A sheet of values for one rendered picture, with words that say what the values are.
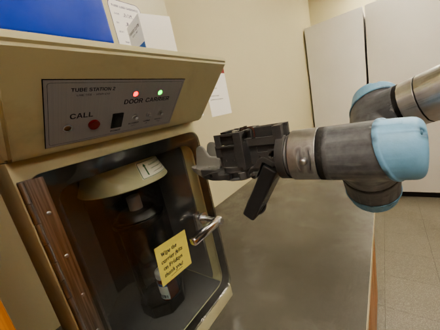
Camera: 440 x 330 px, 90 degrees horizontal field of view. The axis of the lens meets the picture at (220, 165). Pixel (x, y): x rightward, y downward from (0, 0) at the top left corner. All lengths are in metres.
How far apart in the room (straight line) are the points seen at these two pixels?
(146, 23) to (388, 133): 0.34
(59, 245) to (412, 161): 0.42
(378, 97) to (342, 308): 0.45
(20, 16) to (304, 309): 0.67
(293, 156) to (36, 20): 0.30
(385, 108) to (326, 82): 2.78
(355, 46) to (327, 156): 2.92
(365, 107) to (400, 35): 2.74
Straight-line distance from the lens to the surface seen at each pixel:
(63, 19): 0.29
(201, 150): 0.42
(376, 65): 3.17
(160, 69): 0.34
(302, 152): 0.32
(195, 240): 0.43
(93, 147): 0.38
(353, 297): 0.68
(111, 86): 0.31
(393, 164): 0.31
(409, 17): 3.21
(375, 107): 0.45
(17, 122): 0.29
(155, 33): 0.39
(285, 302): 0.66
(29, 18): 0.27
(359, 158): 0.30
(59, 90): 0.28
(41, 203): 0.34
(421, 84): 0.43
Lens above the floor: 1.41
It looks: 13 degrees down
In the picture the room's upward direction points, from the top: 12 degrees counter-clockwise
